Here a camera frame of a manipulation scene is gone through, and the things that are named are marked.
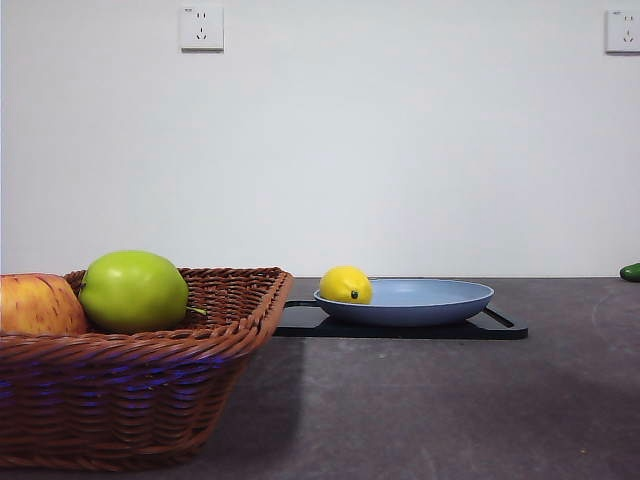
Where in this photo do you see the yellow lemon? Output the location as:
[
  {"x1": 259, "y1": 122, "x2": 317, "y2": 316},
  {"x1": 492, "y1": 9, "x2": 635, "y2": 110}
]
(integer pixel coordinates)
[{"x1": 319, "y1": 265, "x2": 374, "y2": 305}]

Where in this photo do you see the light blue round plate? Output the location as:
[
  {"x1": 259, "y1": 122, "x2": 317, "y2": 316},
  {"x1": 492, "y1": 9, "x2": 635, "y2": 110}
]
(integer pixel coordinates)
[{"x1": 313, "y1": 278, "x2": 495, "y2": 328}]

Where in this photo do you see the brown woven wicker basket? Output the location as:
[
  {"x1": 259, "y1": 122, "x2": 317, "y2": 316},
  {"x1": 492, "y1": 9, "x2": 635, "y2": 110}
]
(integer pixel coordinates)
[{"x1": 0, "y1": 266, "x2": 295, "y2": 472}]

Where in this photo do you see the black rectangular tray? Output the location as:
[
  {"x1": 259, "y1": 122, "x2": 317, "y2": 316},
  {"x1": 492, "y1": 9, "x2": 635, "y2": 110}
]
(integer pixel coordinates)
[{"x1": 272, "y1": 298, "x2": 529, "y2": 340}]

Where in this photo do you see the green pear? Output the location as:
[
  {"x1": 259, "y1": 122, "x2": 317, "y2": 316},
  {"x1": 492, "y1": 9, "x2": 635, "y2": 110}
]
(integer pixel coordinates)
[{"x1": 78, "y1": 249, "x2": 207, "y2": 335}]

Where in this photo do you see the red yellow apple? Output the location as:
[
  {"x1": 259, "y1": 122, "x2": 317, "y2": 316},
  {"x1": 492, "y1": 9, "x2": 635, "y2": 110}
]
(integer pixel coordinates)
[{"x1": 0, "y1": 272, "x2": 90, "y2": 337}]

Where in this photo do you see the white wall socket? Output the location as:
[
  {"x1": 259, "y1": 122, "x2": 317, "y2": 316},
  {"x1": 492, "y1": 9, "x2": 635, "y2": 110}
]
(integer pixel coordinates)
[
  {"x1": 604, "y1": 8, "x2": 640, "y2": 55},
  {"x1": 179, "y1": 5, "x2": 225, "y2": 53}
]

